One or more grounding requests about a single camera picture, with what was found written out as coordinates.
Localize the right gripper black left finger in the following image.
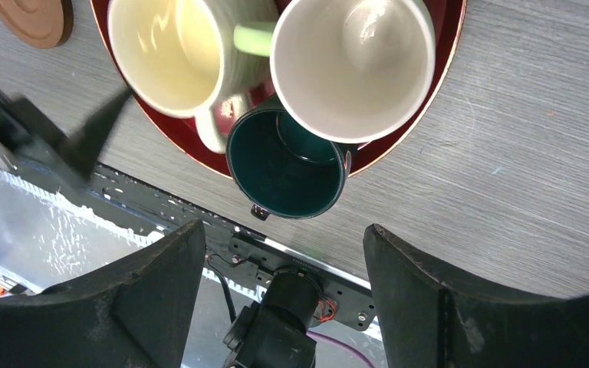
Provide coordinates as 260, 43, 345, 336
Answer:
0, 220, 206, 367

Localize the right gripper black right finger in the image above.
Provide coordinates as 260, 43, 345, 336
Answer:
363, 224, 589, 367

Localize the red round tray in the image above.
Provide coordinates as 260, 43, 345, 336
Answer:
90, 0, 468, 179

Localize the dark teal cup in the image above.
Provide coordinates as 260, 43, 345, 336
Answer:
225, 94, 358, 221

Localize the large cream mug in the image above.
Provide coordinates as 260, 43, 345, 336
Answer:
107, 0, 278, 154

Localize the brown ringed wooden coaster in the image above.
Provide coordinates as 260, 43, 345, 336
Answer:
0, 0, 74, 49

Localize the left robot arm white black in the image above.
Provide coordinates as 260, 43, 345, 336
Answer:
0, 86, 133, 188

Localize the light green cup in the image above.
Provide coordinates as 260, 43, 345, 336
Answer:
234, 1, 436, 143

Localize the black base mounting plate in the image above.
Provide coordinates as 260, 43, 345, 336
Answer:
14, 159, 380, 337

